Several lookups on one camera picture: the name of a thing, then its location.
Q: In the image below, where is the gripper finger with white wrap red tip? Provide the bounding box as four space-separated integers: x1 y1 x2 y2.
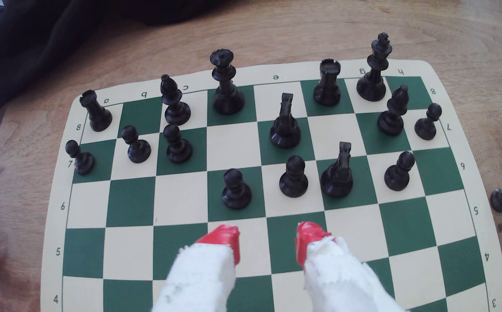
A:
295 221 405 312
151 224 241 312

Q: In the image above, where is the black chess rook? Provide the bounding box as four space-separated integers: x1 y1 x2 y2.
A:
313 58 342 107
79 90 113 132

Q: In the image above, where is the black chess knight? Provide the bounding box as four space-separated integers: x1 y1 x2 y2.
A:
270 93 302 149
320 142 354 198

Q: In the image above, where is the green and cream chess mat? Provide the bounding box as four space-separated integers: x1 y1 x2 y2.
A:
39 59 502 312

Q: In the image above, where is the black chess bishop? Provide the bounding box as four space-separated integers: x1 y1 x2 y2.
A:
160 74 192 126
377 84 410 136

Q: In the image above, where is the black chess queen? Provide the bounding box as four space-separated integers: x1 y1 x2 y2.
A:
210 49 246 115

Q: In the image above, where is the black chess king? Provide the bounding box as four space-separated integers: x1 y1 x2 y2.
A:
356 32 392 102

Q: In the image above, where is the black cloth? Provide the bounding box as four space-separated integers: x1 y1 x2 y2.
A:
0 0 234 117

